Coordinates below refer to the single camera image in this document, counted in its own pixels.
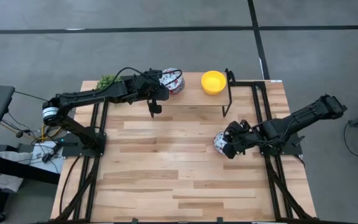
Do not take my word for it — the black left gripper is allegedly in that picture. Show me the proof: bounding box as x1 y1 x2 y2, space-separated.
132 70 170 102

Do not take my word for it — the yellow plastic mini bowl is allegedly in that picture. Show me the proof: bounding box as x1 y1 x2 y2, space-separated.
201 70 227 96

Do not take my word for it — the small green potted plant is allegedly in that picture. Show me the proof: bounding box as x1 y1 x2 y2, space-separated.
95 73 124 91

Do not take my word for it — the black side bench beam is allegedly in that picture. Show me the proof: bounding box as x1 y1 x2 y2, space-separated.
0 152 61 185

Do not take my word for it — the white crumpled cloth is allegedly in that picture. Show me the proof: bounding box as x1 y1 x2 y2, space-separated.
0 141 65 194

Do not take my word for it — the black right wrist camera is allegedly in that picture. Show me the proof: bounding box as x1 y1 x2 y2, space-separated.
221 140 246 160

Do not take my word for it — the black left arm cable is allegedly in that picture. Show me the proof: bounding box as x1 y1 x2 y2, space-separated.
103 66 185 90

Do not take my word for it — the black metal table frame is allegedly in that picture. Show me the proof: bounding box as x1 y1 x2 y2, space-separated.
53 81 315 224

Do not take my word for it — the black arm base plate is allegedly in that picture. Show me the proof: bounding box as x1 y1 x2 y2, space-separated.
257 130 303 157
61 133 108 157

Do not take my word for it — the black frame upright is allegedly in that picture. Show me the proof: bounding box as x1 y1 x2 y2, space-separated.
224 67 237 87

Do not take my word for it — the yellow floor cable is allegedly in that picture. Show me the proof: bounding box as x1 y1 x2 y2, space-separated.
39 124 62 142

